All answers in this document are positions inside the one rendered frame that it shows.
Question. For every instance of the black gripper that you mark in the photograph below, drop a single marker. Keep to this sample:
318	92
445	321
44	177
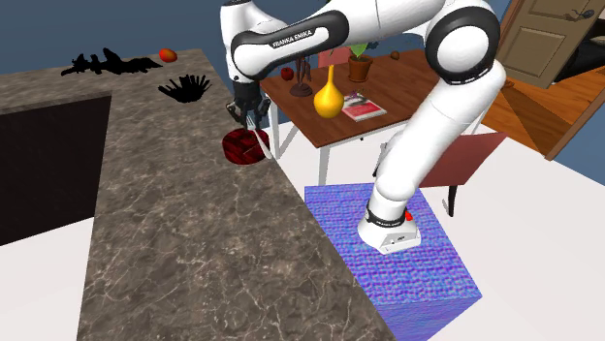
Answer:
246	96

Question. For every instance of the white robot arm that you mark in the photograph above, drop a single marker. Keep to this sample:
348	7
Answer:
444	123

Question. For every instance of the white fork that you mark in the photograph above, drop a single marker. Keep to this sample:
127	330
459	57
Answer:
262	144

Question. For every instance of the dark red bowl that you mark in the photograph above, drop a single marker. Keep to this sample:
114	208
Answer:
236	146

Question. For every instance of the black spiky object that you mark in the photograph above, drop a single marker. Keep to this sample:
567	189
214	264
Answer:
186	89

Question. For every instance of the orange red mango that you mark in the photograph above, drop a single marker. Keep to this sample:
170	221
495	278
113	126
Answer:
168	55

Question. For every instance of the black jagged figure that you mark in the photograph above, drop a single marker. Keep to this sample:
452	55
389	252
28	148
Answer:
113	64

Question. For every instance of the brown table with white legs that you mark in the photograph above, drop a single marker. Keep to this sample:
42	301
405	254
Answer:
401	89

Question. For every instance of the red chair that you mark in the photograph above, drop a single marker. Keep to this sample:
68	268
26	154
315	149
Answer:
461	158

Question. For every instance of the blue patterned robot stand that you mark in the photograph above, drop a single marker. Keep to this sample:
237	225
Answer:
406	278

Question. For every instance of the tan panelled door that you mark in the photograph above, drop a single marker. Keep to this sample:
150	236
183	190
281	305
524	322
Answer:
534	42

